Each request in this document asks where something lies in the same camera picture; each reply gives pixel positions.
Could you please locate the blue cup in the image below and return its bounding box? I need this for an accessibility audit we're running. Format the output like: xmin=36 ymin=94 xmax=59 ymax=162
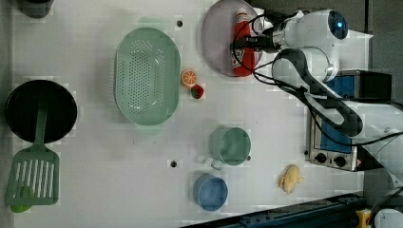
xmin=193 ymin=173 xmax=228 ymax=212

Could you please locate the green perforated colander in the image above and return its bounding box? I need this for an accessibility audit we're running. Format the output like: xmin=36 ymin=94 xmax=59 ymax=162
xmin=114 ymin=17 xmax=182 ymax=135

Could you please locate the lime green toy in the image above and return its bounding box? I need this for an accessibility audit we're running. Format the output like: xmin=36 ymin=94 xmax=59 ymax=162
xmin=10 ymin=186 xmax=32 ymax=213

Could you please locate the red plush ketchup bottle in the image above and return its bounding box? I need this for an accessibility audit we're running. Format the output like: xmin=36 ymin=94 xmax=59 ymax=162
xmin=231 ymin=8 xmax=255 ymax=77

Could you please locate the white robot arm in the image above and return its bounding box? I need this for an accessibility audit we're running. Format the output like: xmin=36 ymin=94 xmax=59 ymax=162
xmin=230 ymin=9 xmax=402 ymax=228

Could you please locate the round grey plate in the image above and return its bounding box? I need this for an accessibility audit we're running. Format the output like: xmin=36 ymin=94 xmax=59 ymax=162
xmin=201 ymin=0 xmax=262 ymax=77

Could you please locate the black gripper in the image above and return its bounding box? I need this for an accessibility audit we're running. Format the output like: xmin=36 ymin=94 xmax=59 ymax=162
xmin=230 ymin=11 xmax=287 ymax=53

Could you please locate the yellow plush chicken toy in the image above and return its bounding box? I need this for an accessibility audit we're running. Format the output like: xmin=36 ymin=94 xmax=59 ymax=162
xmin=278 ymin=164 xmax=304 ymax=194

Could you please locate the silver toaster oven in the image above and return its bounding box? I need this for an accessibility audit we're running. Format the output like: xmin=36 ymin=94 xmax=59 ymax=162
xmin=305 ymin=70 xmax=392 ymax=172

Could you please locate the green slotted spatula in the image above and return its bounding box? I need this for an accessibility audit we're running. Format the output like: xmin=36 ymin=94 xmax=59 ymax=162
xmin=5 ymin=104 xmax=60 ymax=206

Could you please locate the orange slice toy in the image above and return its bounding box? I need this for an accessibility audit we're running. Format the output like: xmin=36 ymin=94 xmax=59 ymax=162
xmin=181 ymin=69 xmax=197 ymax=88

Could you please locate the blue metal rail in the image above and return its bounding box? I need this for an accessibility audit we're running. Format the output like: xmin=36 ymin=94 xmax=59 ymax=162
xmin=181 ymin=194 xmax=366 ymax=228

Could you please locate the black round pan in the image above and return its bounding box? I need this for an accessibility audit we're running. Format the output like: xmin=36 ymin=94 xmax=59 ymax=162
xmin=5 ymin=80 xmax=78 ymax=143

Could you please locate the yellow red emergency button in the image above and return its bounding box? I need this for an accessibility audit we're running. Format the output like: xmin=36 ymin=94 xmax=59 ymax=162
xmin=355 ymin=209 xmax=372 ymax=228

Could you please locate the green cup with handle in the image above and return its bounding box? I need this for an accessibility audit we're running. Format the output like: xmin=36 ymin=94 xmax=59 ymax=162
xmin=196 ymin=125 xmax=252 ymax=170

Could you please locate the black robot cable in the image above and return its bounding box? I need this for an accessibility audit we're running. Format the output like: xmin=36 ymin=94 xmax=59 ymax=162
xmin=232 ymin=13 xmax=403 ymax=147

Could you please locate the red strawberry toy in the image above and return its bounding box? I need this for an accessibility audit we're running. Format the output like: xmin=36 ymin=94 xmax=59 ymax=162
xmin=191 ymin=85 xmax=204 ymax=99

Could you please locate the dark grey container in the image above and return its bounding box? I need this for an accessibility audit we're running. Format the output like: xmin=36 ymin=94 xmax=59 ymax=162
xmin=16 ymin=0 xmax=54 ymax=18

